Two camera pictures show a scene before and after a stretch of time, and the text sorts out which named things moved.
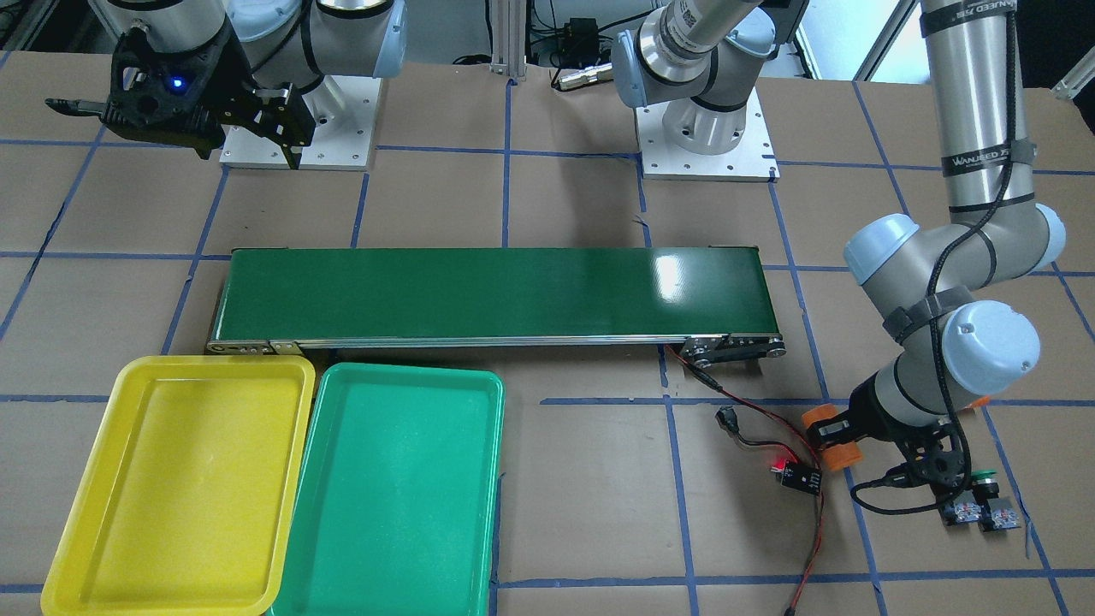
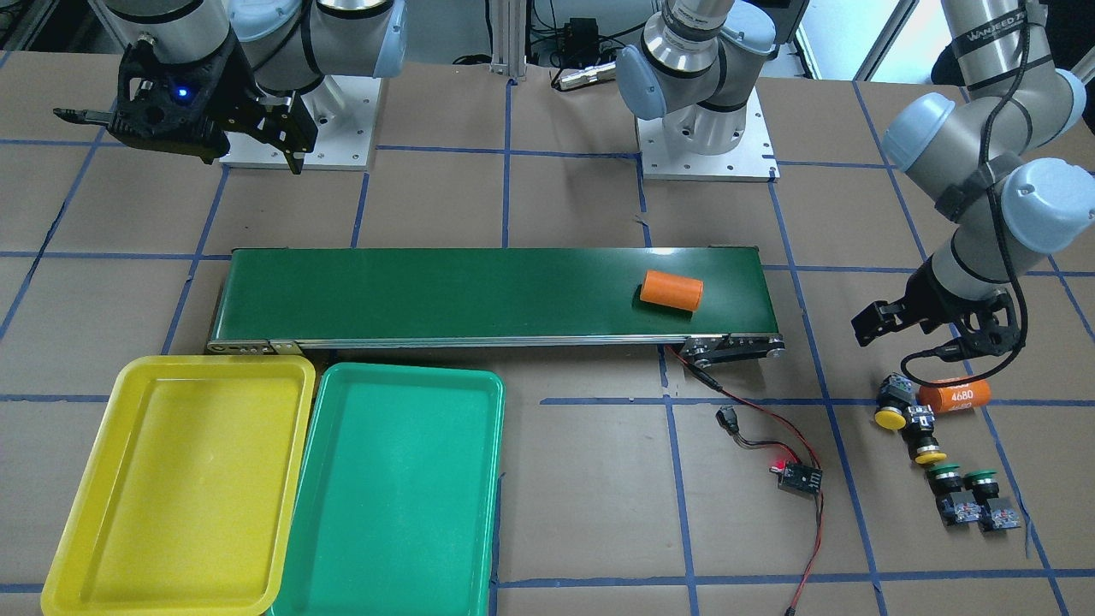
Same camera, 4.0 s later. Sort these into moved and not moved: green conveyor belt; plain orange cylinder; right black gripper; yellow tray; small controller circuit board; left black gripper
Moved: left black gripper; plain orange cylinder
Not moved: yellow tray; green conveyor belt; right black gripper; small controller circuit board
